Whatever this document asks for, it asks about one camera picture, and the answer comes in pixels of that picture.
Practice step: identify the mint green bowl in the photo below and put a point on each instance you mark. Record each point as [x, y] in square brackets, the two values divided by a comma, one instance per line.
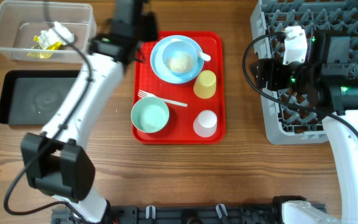
[150, 115]

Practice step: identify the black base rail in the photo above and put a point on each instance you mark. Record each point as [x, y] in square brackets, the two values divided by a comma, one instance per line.
[260, 213]

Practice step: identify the black tray bin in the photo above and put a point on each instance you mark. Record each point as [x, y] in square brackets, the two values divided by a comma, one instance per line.
[32, 97]

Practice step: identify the yellow wrapper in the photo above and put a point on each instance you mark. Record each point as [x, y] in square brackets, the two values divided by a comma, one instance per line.
[43, 53]

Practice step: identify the clear plastic bin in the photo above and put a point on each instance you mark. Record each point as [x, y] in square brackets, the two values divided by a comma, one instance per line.
[20, 21]

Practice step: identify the light blue bowl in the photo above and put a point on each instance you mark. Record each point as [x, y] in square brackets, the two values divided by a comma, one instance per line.
[179, 57]

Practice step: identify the grey dishwasher rack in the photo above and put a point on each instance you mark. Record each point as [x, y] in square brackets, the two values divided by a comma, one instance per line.
[284, 125]

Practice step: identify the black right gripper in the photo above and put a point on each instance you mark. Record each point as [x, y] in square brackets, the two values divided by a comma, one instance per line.
[271, 68]

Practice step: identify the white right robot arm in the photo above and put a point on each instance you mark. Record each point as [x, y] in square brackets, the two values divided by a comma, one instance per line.
[318, 68]

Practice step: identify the white plastic fork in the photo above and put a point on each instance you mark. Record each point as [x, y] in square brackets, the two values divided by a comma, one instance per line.
[144, 94]

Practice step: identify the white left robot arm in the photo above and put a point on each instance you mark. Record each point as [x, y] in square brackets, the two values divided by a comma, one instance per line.
[55, 161]

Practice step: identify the white napkin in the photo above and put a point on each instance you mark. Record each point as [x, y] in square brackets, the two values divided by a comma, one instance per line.
[59, 33]

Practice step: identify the yellow plastic cup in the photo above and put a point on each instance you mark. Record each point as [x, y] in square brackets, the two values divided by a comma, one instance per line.
[205, 84]

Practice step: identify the white plastic cup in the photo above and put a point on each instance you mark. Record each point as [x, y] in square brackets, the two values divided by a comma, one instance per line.
[205, 124]

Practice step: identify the light blue plate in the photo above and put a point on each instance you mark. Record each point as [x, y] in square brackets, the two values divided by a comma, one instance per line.
[162, 71]

